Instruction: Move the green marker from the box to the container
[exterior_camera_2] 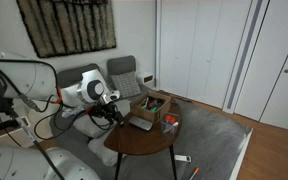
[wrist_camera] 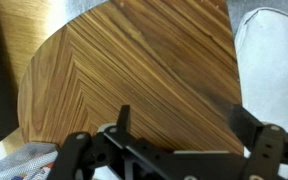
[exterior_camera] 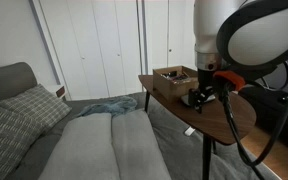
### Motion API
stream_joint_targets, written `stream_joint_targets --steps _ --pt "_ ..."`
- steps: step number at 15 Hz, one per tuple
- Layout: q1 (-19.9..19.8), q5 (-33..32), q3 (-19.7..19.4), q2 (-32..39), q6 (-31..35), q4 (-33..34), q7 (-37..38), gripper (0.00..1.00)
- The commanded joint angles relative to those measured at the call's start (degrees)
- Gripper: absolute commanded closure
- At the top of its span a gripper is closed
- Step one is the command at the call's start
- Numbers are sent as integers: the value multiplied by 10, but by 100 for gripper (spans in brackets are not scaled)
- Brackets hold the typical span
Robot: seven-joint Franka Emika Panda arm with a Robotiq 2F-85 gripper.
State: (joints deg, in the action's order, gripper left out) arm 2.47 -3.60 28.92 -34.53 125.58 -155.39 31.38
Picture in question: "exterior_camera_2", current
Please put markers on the round metal door knob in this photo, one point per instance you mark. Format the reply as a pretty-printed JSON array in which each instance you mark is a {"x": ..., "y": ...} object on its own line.
[{"x": 286, "y": 70}]

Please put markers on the shaggy striped wall hanging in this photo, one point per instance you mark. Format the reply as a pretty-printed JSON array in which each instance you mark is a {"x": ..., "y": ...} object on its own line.
[{"x": 67, "y": 23}]

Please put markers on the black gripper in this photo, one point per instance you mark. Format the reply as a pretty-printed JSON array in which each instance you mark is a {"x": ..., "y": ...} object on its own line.
[{"x": 104, "y": 110}]

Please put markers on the green marker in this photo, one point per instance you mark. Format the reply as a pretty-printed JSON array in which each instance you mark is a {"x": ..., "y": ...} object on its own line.
[{"x": 154, "y": 109}]

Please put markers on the orange and white marker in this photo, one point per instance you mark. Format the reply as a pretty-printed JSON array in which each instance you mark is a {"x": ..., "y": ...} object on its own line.
[{"x": 194, "y": 173}]

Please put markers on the gray oblong case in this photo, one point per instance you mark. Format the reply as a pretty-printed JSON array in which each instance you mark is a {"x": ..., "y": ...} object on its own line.
[{"x": 140, "y": 123}]

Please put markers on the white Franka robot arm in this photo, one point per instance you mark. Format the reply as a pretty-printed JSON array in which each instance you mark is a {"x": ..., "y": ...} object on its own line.
[{"x": 17, "y": 76}]

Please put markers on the white remote control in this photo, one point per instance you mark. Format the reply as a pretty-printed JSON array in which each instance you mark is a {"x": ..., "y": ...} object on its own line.
[{"x": 183, "y": 158}]

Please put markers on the small gray plaid pillow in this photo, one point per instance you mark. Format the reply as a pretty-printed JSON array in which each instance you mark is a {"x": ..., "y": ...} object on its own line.
[{"x": 125, "y": 85}]

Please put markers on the orange capped marker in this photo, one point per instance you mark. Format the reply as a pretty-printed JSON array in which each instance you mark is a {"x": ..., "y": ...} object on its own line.
[
  {"x": 168, "y": 118},
  {"x": 173, "y": 120}
]

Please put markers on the light gray long cushion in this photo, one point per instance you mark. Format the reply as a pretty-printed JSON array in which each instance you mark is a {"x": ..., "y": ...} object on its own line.
[
  {"x": 104, "y": 152},
  {"x": 87, "y": 127}
]

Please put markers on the gray sofa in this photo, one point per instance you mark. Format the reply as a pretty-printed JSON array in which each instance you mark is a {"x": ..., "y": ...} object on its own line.
[{"x": 74, "y": 76}]

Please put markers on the white bifold closet doors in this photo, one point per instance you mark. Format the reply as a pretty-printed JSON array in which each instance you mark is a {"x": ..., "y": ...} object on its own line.
[{"x": 197, "y": 50}]

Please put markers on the brown cardboard box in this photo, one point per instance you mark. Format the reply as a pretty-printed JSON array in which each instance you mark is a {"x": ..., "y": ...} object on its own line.
[{"x": 149, "y": 115}]

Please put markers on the gray rug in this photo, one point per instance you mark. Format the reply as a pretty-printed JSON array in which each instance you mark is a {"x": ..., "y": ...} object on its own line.
[{"x": 210, "y": 136}]

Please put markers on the dark wooden side table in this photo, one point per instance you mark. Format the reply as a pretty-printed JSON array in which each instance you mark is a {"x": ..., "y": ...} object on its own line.
[{"x": 134, "y": 140}]

